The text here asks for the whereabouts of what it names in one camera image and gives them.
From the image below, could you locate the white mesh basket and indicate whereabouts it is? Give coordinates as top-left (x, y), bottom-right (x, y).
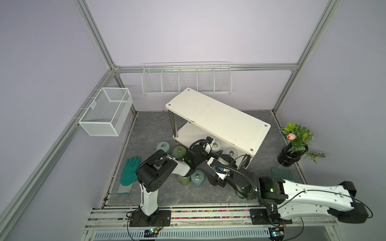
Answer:
top-left (78, 87), bottom-right (133, 137)

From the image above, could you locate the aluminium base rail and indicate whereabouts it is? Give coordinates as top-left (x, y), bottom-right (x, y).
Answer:
top-left (80, 204), bottom-right (344, 241)

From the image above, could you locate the grey canister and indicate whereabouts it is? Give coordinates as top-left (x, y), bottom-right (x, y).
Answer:
top-left (224, 148), bottom-right (239, 159)
top-left (211, 140), bottom-right (222, 152)

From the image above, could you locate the small green canister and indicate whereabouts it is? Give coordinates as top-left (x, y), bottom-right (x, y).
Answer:
top-left (172, 145), bottom-right (187, 160)

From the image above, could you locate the green work glove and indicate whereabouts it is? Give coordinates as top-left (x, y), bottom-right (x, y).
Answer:
top-left (117, 156), bottom-right (141, 195)

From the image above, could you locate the large green canister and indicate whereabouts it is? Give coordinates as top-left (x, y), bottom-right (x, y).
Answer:
top-left (177, 175), bottom-right (191, 185)

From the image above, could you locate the white two-tier shelf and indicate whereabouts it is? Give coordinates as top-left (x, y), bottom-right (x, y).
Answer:
top-left (165, 88), bottom-right (271, 166)

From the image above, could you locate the artificial plant in black pot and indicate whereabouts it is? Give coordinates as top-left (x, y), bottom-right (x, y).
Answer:
top-left (277, 123), bottom-right (326, 167)

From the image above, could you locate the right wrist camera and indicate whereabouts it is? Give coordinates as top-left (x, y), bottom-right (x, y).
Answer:
top-left (211, 164), bottom-right (230, 180)

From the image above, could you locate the light blue canister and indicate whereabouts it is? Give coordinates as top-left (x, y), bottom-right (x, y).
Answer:
top-left (156, 141), bottom-right (170, 153)
top-left (191, 170), bottom-right (205, 187)

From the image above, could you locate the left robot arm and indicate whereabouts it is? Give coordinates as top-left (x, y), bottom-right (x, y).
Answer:
top-left (130, 140), bottom-right (236, 226)

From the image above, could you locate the long white wire basket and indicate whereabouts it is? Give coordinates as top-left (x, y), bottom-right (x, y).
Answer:
top-left (141, 62), bottom-right (233, 95)

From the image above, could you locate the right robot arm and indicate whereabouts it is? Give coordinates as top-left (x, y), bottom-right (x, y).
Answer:
top-left (206, 154), bottom-right (374, 224)

